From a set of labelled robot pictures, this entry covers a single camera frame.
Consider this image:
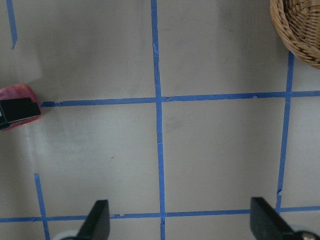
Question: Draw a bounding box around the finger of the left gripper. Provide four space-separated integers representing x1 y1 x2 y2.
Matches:
0 97 42 130

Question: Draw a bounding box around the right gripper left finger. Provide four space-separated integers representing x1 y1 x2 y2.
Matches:
75 200 110 240

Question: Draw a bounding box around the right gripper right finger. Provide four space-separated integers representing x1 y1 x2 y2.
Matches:
249 197 300 240

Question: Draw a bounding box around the light red apple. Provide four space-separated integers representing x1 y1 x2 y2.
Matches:
0 83 43 131

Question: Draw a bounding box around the woven wicker basket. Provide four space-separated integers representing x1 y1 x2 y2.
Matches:
269 0 320 69

